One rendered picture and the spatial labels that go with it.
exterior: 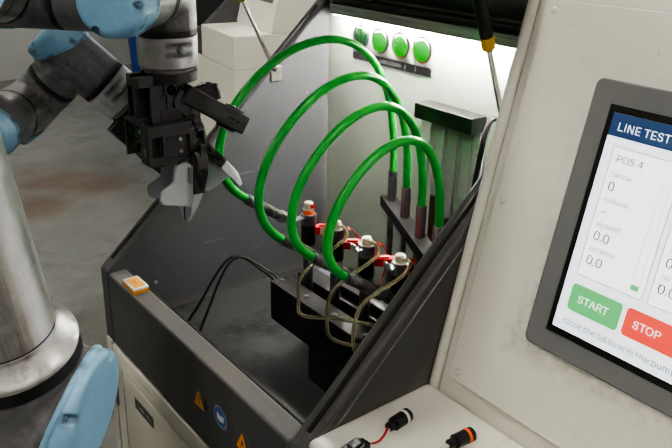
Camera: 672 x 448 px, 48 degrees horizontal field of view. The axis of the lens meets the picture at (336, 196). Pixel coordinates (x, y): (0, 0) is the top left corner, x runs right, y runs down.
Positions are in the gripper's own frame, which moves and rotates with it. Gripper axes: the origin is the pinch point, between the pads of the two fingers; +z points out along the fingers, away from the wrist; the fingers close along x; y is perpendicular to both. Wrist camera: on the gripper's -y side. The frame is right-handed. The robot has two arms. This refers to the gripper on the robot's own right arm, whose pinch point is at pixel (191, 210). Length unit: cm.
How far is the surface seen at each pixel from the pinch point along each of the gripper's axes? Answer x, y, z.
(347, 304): -1.8, -30.1, 25.5
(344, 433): 25.2, -7.8, 25.2
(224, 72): -273, -163, 47
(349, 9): -33, -54, -20
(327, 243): 12.5, -14.2, 4.1
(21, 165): -406, -85, 124
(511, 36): 9, -54, -21
